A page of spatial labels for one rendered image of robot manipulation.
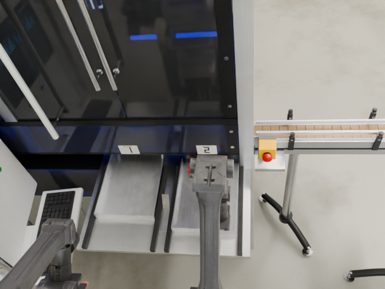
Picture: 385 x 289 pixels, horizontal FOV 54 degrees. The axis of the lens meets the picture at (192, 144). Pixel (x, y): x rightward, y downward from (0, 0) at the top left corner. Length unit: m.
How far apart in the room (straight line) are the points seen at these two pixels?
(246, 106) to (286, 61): 2.19
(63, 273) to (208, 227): 0.47
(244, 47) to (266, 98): 2.02
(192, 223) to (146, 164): 0.38
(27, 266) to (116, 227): 0.76
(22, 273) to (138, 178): 0.93
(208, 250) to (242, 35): 0.63
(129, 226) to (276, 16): 2.96
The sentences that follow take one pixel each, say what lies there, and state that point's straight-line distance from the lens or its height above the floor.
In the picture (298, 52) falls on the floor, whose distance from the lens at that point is 3.66.
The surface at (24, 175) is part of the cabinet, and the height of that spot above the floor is 0.93.
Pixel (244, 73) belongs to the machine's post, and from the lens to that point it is 1.28.
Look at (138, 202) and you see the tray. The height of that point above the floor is 0.88.
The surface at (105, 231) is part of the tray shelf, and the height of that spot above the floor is 0.88.
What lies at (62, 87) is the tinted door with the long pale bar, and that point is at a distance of 1.49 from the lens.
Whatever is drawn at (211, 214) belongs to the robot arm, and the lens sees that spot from 0.91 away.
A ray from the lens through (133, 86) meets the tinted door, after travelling 1.39.
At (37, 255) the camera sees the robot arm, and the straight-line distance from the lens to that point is 0.99.
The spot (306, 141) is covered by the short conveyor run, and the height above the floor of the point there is 0.93.
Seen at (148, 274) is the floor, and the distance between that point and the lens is 2.50.
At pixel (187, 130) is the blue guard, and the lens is 1.51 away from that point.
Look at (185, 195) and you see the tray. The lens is 1.65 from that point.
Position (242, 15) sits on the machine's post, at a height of 1.65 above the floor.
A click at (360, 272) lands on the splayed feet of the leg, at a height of 0.09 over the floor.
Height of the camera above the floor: 2.29
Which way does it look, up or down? 51 degrees down
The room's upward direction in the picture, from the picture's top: 12 degrees counter-clockwise
